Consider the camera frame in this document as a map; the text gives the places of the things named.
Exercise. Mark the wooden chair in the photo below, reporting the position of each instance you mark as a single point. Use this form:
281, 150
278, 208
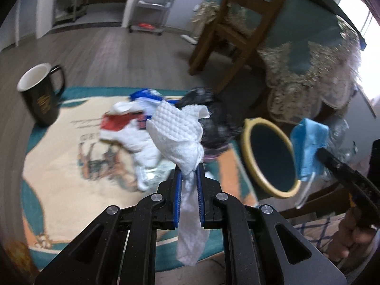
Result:
237, 29

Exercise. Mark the grey metal shelf rack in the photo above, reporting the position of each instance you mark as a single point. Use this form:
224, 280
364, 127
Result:
72, 0

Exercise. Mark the white plastic bag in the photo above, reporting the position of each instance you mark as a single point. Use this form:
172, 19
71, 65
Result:
133, 142

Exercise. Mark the white paper towel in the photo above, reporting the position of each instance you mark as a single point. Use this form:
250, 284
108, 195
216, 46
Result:
175, 127

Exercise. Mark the white power strip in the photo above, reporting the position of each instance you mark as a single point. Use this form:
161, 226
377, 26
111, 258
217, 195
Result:
189, 38

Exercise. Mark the black plastic bag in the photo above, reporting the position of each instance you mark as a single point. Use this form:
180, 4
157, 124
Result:
219, 124

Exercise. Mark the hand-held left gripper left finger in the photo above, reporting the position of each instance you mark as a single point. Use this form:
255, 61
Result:
177, 196

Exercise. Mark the printed teal and cream mat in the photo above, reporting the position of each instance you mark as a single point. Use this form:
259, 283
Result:
59, 160

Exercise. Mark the window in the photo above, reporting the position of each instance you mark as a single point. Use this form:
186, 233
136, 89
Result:
359, 20

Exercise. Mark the grey shelf cart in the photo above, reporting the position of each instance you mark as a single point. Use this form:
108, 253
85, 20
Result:
154, 3

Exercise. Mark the clear plastic bottle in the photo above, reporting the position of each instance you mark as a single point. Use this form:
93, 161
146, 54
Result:
341, 142

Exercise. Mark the brown wooden stool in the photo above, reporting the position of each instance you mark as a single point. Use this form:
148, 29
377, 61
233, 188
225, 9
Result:
320, 199

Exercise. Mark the blue face mask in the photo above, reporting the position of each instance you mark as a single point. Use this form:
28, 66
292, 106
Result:
308, 145

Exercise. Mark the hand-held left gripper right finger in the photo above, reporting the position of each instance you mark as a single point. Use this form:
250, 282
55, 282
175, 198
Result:
202, 196

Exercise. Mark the person's right hand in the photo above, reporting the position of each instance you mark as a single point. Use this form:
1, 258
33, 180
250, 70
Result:
347, 234

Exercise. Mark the black mug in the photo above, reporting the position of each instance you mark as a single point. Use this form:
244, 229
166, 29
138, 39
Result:
41, 101

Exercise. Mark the yellow-rimmed trash bin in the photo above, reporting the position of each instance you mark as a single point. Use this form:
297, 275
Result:
267, 154

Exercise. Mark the blue and white crushed carton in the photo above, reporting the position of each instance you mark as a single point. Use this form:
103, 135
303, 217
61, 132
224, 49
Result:
145, 94

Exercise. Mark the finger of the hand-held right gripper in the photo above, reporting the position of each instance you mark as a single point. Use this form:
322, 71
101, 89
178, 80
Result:
335, 163

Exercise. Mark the person's plaid clothing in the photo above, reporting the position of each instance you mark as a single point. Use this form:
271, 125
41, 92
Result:
317, 234

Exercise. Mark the orange packet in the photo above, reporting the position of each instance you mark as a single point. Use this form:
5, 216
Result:
146, 26

